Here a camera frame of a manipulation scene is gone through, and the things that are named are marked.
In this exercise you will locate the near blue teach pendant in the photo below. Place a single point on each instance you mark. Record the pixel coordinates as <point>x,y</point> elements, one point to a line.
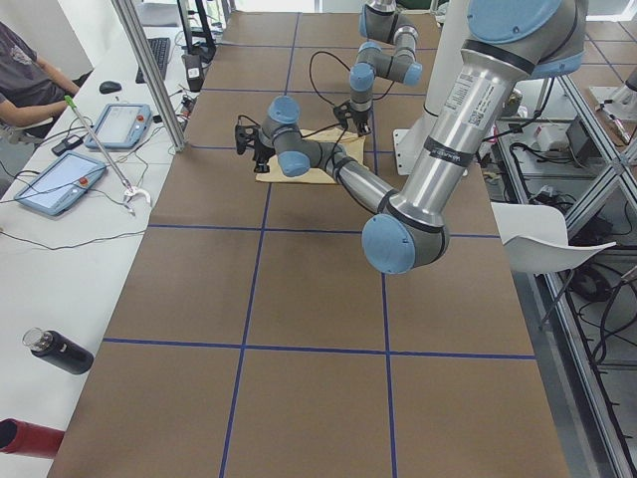
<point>64,182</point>

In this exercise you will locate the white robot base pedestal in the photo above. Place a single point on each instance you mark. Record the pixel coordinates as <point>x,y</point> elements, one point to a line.
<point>447,66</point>

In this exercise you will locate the black computer mouse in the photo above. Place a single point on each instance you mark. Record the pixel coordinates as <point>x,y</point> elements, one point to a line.
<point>109,87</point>

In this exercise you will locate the seated person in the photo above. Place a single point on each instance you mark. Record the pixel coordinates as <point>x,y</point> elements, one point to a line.
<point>32,89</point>

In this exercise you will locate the red cylinder bottle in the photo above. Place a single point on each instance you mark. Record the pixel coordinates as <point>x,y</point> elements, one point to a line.
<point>29,439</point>

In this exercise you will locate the reacher grabber stick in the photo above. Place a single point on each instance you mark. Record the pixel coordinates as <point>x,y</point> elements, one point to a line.
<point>130,190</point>

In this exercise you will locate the white plastic chair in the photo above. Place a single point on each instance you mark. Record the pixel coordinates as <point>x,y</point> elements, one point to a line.
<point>536,240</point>

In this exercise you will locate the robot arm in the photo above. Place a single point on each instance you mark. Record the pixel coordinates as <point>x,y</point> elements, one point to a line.
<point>389,53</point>
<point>499,44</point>

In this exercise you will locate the far blue teach pendant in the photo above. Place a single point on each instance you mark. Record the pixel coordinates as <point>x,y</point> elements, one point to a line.
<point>121,126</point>

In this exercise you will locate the black water bottle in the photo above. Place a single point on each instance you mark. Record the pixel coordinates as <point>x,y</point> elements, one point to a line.
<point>58,350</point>

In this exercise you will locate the blue teach pendant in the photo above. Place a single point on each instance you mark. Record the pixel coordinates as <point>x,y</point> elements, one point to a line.
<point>64,182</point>
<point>121,126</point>

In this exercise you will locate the black keyboard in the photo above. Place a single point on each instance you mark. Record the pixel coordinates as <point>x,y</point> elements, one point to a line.
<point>160,48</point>

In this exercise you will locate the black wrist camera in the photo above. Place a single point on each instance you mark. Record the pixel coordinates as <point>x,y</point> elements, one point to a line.
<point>342,114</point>
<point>245,137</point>

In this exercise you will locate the aluminium frame post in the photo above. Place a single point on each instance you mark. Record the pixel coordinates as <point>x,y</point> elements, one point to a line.
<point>136,36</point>

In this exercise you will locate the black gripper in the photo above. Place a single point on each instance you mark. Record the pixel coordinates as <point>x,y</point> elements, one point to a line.
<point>359,117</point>
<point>262,151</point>

